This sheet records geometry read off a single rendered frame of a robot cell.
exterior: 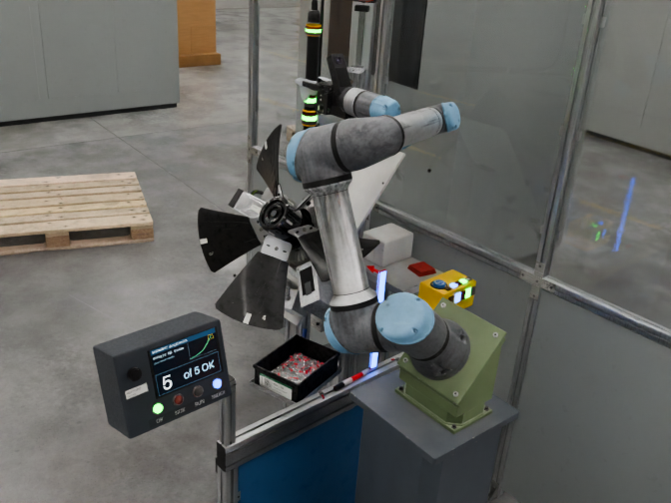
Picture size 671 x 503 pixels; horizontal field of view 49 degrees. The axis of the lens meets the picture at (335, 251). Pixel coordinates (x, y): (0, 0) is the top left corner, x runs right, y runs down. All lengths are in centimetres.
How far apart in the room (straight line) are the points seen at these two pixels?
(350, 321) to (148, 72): 656
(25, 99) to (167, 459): 509
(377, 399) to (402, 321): 32
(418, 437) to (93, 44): 649
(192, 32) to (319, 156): 885
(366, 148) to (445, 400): 63
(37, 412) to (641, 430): 248
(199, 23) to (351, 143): 892
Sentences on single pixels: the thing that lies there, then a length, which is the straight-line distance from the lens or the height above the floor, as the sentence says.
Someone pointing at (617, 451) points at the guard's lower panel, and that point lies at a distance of 272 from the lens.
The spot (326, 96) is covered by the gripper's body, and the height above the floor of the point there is 164.
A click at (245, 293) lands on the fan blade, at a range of 229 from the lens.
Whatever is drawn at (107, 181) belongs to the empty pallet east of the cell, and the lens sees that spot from 575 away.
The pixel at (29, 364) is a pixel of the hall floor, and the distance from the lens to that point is 389.
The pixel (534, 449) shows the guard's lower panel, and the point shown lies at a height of 32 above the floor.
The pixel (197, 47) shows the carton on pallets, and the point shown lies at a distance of 1049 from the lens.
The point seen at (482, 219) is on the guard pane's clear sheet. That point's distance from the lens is 272.
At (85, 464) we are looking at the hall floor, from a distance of 325.
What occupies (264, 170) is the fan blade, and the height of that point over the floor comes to 126.
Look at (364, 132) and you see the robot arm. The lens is 159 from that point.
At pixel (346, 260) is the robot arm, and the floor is 138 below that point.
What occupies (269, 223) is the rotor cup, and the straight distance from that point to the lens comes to 231.
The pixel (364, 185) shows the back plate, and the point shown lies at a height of 124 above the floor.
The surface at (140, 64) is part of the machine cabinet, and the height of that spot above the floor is 50.
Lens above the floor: 212
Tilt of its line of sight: 26 degrees down
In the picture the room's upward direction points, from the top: 4 degrees clockwise
